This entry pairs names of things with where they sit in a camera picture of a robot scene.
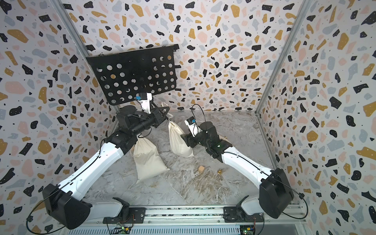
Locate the cream soil bag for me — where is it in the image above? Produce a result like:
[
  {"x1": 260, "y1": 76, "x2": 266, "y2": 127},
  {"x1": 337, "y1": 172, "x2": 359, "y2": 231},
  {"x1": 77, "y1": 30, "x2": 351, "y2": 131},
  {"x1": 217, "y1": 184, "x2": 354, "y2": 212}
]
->
[{"x1": 168, "y1": 121, "x2": 194, "y2": 158}]

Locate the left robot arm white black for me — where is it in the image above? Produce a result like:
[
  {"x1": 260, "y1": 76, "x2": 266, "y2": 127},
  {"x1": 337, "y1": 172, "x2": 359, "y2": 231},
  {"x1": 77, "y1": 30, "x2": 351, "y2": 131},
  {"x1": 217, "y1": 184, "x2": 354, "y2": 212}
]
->
[{"x1": 42, "y1": 103, "x2": 170, "y2": 230}]

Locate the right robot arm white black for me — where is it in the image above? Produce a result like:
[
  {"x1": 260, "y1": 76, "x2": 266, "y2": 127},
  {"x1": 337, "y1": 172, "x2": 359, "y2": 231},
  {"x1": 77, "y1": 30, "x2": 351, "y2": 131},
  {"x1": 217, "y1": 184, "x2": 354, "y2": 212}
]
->
[{"x1": 181, "y1": 117, "x2": 294, "y2": 219}]

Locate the cream cloth bag lower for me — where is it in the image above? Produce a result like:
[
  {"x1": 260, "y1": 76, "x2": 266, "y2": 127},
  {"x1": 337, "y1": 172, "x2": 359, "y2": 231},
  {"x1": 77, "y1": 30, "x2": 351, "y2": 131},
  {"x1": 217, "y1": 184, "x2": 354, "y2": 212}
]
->
[{"x1": 130, "y1": 138, "x2": 170, "y2": 184}]

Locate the black perforated music stand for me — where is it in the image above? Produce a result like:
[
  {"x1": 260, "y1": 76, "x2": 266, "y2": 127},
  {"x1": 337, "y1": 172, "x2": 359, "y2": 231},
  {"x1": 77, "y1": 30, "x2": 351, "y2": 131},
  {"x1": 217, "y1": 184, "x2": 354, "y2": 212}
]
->
[{"x1": 87, "y1": 44, "x2": 179, "y2": 106}]

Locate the right green circuit board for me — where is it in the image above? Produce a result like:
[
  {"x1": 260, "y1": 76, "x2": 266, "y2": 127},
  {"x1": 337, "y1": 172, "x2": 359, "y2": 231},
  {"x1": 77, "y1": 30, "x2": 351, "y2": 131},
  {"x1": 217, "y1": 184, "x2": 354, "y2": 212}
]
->
[{"x1": 240, "y1": 225, "x2": 256, "y2": 235}]

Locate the green circuit board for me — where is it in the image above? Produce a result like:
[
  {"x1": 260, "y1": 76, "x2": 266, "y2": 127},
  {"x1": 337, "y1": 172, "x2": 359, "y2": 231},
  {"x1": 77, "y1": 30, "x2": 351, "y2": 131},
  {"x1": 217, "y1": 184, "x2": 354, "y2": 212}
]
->
[
  {"x1": 117, "y1": 223, "x2": 132, "y2": 235},
  {"x1": 240, "y1": 225, "x2": 256, "y2": 235}
]

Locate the left green circuit board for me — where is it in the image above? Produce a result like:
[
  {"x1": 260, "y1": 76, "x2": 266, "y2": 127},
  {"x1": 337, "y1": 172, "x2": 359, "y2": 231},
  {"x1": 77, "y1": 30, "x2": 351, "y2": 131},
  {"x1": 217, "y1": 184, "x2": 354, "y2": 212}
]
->
[{"x1": 117, "y1": 223, "x2": 132, "y2": 235}]

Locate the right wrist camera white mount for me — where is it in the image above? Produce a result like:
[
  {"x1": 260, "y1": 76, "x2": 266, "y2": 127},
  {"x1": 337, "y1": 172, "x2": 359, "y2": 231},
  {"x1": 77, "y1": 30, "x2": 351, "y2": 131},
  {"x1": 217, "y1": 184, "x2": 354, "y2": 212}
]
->
[{"x1": 185, "y1": 116, "x2": 201, "y2": 137}]

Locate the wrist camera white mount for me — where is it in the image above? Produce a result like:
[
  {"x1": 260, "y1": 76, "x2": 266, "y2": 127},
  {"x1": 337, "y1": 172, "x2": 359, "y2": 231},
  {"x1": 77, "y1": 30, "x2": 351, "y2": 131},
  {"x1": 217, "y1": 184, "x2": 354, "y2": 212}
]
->
[
  {"x1": 135, "y1": 93, "x2": 153, "y2": 114},
  {"x1": 185, "y1": 116, "x2": 201, "y2": 137}
]

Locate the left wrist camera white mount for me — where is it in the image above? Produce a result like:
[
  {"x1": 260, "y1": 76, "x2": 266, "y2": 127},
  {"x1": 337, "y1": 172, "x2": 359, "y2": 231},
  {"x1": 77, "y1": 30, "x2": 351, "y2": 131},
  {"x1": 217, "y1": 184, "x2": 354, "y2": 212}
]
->
[{"x1": 135, "y1": 93, "x2": 153, "y2": 114}]

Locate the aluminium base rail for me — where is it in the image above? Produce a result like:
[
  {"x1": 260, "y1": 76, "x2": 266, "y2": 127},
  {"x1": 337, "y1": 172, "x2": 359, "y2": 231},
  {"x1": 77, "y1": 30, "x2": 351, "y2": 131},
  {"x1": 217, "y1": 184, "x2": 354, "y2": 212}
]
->
[{"x1": 59, "y1": 204, "x2": 311, "y2": 235}]

